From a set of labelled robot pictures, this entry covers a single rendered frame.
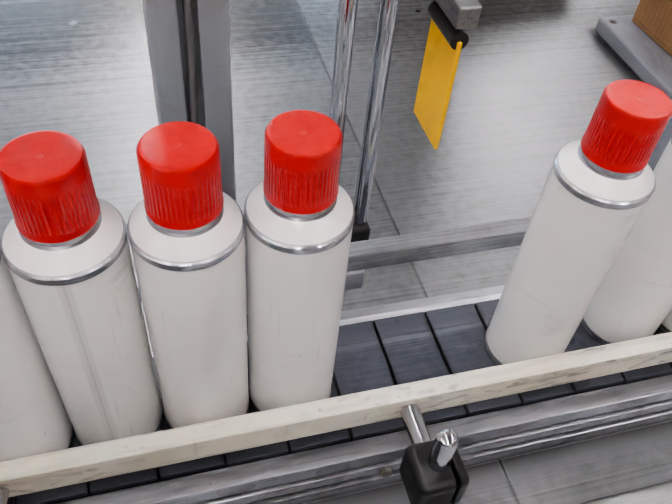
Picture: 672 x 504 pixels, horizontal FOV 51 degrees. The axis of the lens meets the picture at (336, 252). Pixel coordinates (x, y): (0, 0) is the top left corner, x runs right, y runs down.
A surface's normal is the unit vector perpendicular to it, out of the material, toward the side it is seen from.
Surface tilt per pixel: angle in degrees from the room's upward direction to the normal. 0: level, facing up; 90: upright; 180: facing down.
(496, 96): 0
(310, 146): 2
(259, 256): 90
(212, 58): 90
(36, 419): 90
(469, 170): 0
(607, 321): 90
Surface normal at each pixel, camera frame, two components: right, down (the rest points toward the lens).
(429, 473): 0.07, -0.68
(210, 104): 0.25, 0.73
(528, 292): -0.75, 0.44
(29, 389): 0.89, 0.37
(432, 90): -0.96, 0.14
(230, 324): 0.75, 0.52
